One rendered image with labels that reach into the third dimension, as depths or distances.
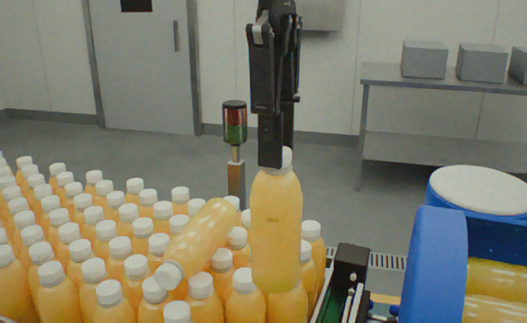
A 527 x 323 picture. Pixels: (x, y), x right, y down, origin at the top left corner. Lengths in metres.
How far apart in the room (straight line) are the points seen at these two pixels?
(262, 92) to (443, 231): 0.32
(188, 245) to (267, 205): 0.19
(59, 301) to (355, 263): 0.57
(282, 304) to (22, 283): 0.48
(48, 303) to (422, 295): 0.59
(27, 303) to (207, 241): 0.39
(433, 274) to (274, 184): 0.23
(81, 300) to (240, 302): 0.28
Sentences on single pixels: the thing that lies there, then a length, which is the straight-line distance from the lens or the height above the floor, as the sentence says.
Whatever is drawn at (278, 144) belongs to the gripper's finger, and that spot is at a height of 1.36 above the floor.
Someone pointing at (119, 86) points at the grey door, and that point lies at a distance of 4.69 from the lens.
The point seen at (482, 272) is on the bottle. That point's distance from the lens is 0.73.
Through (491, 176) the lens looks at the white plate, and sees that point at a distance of 1.32.
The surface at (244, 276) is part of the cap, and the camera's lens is 0.70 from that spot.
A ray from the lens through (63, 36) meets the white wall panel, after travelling 5.03.
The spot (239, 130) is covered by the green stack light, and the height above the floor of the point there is 1.20.
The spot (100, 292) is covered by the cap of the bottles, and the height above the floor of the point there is 1.10.
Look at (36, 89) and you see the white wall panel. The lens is 5.45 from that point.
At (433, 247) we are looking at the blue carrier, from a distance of 0.59.
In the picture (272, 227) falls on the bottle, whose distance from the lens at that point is 0.54.
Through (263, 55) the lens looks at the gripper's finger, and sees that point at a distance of 0.44.
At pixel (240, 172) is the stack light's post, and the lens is 1.09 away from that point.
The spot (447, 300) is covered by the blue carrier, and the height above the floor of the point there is 1.18.
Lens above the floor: 1.54
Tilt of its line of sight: 22 degrees down
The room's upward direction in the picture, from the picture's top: straight up
